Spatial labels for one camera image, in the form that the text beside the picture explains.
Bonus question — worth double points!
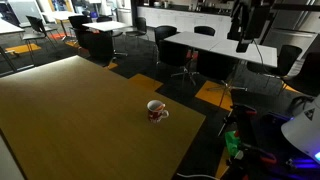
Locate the small white table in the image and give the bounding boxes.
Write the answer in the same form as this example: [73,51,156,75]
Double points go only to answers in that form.
[44,10,81,38]

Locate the black cable loop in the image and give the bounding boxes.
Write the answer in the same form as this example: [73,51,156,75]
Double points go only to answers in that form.
[286,95,316,118]

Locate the black clamp with red handle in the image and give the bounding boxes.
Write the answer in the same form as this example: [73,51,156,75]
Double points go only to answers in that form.
[218,103,259,138]
[229,143,280,180]

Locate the long white table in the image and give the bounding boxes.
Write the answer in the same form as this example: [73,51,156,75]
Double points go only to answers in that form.
[209,38,278,69]
[163,30,223,52]

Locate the large stainless steel refrigerator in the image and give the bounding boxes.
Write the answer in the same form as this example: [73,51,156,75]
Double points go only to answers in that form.
[263,0,320,62]

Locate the thin grey cable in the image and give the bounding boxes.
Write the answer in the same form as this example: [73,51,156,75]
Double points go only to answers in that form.
[251,39,270,76]

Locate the black chair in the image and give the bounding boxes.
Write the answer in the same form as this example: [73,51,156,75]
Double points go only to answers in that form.
[193,25,216,37]
[124,16,150,48]
[247,44,303,90]
[78,29,117,67]
[153,25,178,65]
[279,51,320,98]
[96,15,114,24]
[21,15,60,56]
[68,15,93,42]
[156,39,201,87]
[196,49,250,108]

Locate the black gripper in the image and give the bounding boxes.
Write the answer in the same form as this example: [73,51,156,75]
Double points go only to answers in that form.
[235,0,272,54]

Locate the white board panel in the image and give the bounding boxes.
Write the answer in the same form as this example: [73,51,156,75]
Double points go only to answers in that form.
[6,0,44,26]

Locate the green plastic bracket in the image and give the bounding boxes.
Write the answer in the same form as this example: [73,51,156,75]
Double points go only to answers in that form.
[224,130,242,158]

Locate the white table with black legs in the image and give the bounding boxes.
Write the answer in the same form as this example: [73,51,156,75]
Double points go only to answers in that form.
[0,18,26,73]

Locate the white kitchen counter cabinets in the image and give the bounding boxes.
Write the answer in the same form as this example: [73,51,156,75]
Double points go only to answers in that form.
[136,4,233,38]

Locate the narrow stainless steel refrigerator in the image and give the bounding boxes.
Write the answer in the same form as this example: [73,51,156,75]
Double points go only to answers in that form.
[114,0,134,26]

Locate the maroon mug with white print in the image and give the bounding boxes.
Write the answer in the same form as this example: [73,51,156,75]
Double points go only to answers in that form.
[146,99,170,124]

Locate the square white table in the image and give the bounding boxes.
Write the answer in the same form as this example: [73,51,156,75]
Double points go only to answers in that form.
[82,20,133,58]

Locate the white cable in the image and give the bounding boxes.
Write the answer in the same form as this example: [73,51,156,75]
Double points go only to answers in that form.
[175,172,221,180]

